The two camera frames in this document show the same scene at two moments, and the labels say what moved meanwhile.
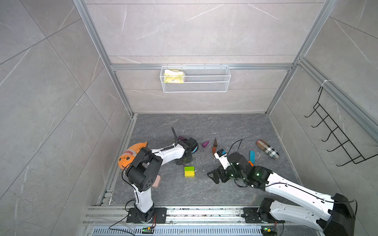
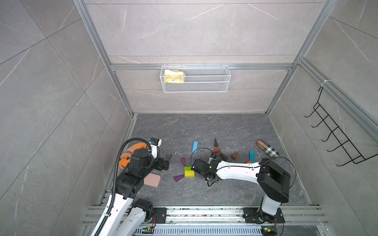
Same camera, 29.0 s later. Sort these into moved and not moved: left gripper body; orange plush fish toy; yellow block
Moved: left gripper body
Not moved: orange plush fish toy; yellow block
